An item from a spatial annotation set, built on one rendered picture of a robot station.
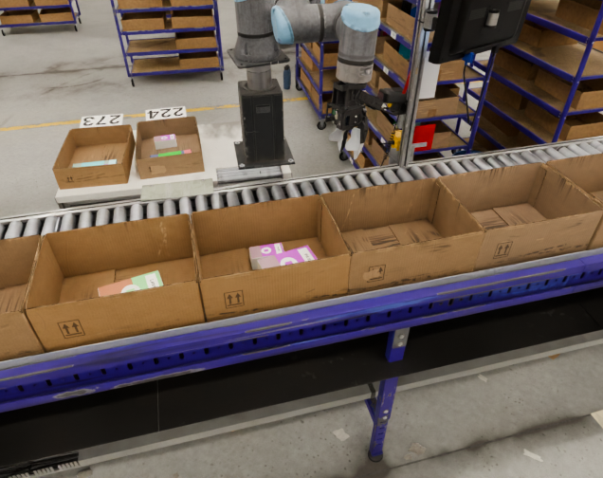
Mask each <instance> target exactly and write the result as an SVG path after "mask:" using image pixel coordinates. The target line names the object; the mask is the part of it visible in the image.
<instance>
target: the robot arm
mask: <svg viewBox="0 0 603 478"><path fill-rule="evenodd" d="M234 5H235V14H236V25H237V34H238V36H237V41H236V45H235V48H234V55H235V57H236V58H237V59H238V60H241V61H244V62H252V63H258V62H266V61H271V60H274V59H276V58H278V57H279V56H280V54H281V51H280V46H279V44H281V45H293V44H303V43H315V42H334V41H339V45H338V63H337V72H336V77H337V79H339V81H338V82H334V84H333V94H332V102H327V107H326V118H325V122H328V121H333V123H334V124H335V125H336V126H337V129H336V131H334V132H333V133H332V134H330V135H329V138H328V139H329V140H330V141H337V142H338V149H339V151H340V152H341V151H342V150H343V148H344V147H345V149H346V150H347V151H354V159H357V157H358V155H359V153H360V151H361V149H362V147H363V144H364V142H365V140H366V137H367V134H368V117H367V110H366V108H365V106H368V107H369V108H370V109H374V110H375V109H376V110H378V111H380V109H381V107H382V105H383V103H384V102H383V101H381V100H380V98H378V97H377V96H373V95H370V94H368V93H366V92H364V91H362V90H361V89H363V88H366V86H367V82H369V81H370V80H371V79H372V73H373V66H374V59H375V47H376V40H377V33H378V27H379V25H380V11H379V9H378V8H376V7H373V6H372V5H368V4H362V3H354V2H352V1H350V0H338V1H336V2H334V3H330V4H324V0H234ZM278 43H279V44H278ZM364 103H365V104H366V105H364ZM328 108H332V115H331V116H330V117H329V118H327V116H328ZM356 126H357V128H356ZM354 127H355V128H354ZM350 130H352V131H351V138H350V139H349V140H348V141H347V142H346V139H347V134H348V132H349V131H350Z"/></svg>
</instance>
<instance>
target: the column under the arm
mask: <svg viewBox="0 0 603 478"><path fill-rule="evenodd" d="M238 95H239V105H240V117H241V127H242V139H243V141H234V142H233V143H234V149H235V154H236V158H237V163H238V168H239V170H244V169H254V168H264V167H273V166H282V165H291V164H295V160H294V157H293V156H292V153H291V151H290V148H289V145H288V143H287V140H286V138H285V137H284V136H283V91H282V89H281V87H280V85H279V83H278V81H277V79H272V86H271V87H270V88H268V89H267V90H260V91H257V90H251V89H249V88H248V87H247V81H239V82H238Z"/></svg>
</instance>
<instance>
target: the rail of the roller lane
mask: <svg viewBox="0 0 603 478"><path fill-rule="evenodd" d="M593 141H598V142H599V143H600V142H602V141H603V136H600V137H593V138H580V139H573V140H565V141H559V142H552V143H544V144H538V145H530V146H523V147H517V148H509V149H502V150H495V151H488V152H481V153H474V154H467V155H459V156H447V157H439V158H433V159H426V160H418V161H412V162H409V165H408V167H405V166H404V167H399V165H398V164H391V165H383V166H381V167H380V166H376V167H369V168H362V169H355V170H348V171H341V172H333V173H327V174H320V175H309V176H306V177H292V178H286V179H278V180H271V181H264V182H257V183H250V184H243V185H236V186H228V187H222V188H215V189H213V190H214V193H220V194H221V195H222V197H223V202H224V206H225V207H227V206H228V202H227V199H226V194H227V193H228V192H230V191H234V192H236V193H237V195H238V198H239V202H240V205H242V204H244V203H243V199H242V196H241V192H242V190H244V189H250V190H252V193H253V196H254V199H255V202H259V200H258V197H257V194H256V191H257V189H258V188H260V187H265V188H266V189H267V191H268V194H269V197H270V199H271V200H274V198H273V196H272V193H271V188H272V186H274V185H280V186H281V187H282V189H283V193H284V195H285V197H286V198H288V195H287V192H286V190H285V186H286V185H287V184H288V183H294V184H296V186H297V188H298V190H299V192H300V195H301V196H302V195H303V194H302V190H301V188H300V185H301V183H302V182H303V181H309V182H310V183H311V185H312V187H313V189H314V191H315V193H318V192H317V190H316V188H315V186H314V183H315V181H316V180H317V179H323V180H324V181H325V183H326V185H327V187H328V189H329V190H330V192H331V191H332V190H331V188H330V186H329V184H328V181H329V179H330V178H331V177H337V178H338V180H339V181H340V183H341V185H342V186H343V188H344V190H346V188H345V186H344V185H343V183H342V178H343V177H345V176H346V175H350V176H351V177H352V178H353V179H354V181H355V182H356V176H357V175H358V174H361V173H364V174H365V175H367V177H368V178H369V180H370V181H371V179H370V174H371V173H372V172H375V171H377V172H379V173H380V174H381V176H382V177H383V173H384V172H385V171H386V170H392V171H393V172H394V173H395V175H396V171H397V170H398V169H399V168H405V169H406V170H407V171H408V172H410V168H411V167H412V166H418V167H419V168H420V169H421V170H422V168H423V167H424V166H425V165H426V164H430V165H431V166H432V167H433V168H434V169H435V166H436V164H437V163H439V162H444V163H445V164H446V165H448V164H449V163H450V162H451V161H452V160H456V161H457V162H458V163H459V164H460V163H461V161H462V160H463V159H466V158H467V159H469V160H470V161H471V162H473V160H474V159H475V158H476V157H481V158H482V159H483V160H485V159H486V158H487V157H488V156H494V157H495V158H497V157H498V156H499V155H500V154H506V155H507V156H510V155H511V154H512V153H514V152H517V153H518V154H520V155H521V153H522V152H524V151H530V152H531V153H532V154H533V152H534V151H535V150H537V149H541V150H542V151H543V152H544V151H545V150H546V149H547V148H549V147H552V148H554V149H555V150H556V148H557V147H558V146H564V147H566V148H567V147H568V146H569V145H571V144H575V145H576V146H579V145H580V144H581V143H583V142H586V143H588V144H589V145H590V144H591V143H592V142H593ZM396 176H397V175H396ZM383 178H384V177H383ZM371 183H372V184H373V182H372V181H371ZM356 184H357V185H358V183H357V182H356ZM373 185H374V184H373ZM358 187H359V188H360V186H359V185H358ZM199 195H204V196H205V197H206V198H207V201H208V207H209V209H212V206H211V202H210V197H211V196H212V195H213V193H209V194H199ZM196 196H198V195H191V196H182V197H174V198H165V199H156V200H147V201H140V198H138V199H131V200H123V201H117V202H110V203H102V204H96V205H91V206H81V207H75V208H67V209H60V210H54V211H40V212H33V213H26V214H19V215H12V216H5V217H0V224H3V225H4V226H5V227H6V231H5V234H4V237H3V239H4V238H5V235H6V233H7V230H8V227H9V223H10V222H12V221H20V222H22V223H23V225H24V229H23V232H22V235H21V236H23V235H24V231H25V228H26V225H27V221H28V220H29V219H30V218H37V219H39V220H40V221H41V223H42V226H41V229H40V232H39V233H42V230H43V226H44V223H45V220H46V218H47V217H48V216H50V215H53V216H56V217H57V218H58V217H60V218H61V221H62V220H63V216H64V215H65V214H67V213H72V214H74V215H75V216H76V218H77V220H76V225H75V229H76V228H77V227H78V225H79V219H80V214H81V213H82V212H83V211H90V212H92V213H93V216H94V217H93V224H92V226H96V219H97V212H98V210H100V209H107V210H108V211H110V223H113V217H114V209H115V208H116V207H119V206H121V207H124V208H125V209H126V210H127V219H126V221H130V211H131V207H132V206H133V205H135V204H139V205H141V206H142V207H143V218H147V205H148V204H149V203H150V202H156V203H157V204H158V205H159V212H160V216H163V215H164V214H163V203H164V201H166V200H168V199H171V200H173V201H174V203H175V208H176V213H180V209H179V200H180V199H181V198H183V197H188V198H189V199H190V200H191V202H192V211H196V207H195V197H196ZM110 223H109V224H110Z"/></svg>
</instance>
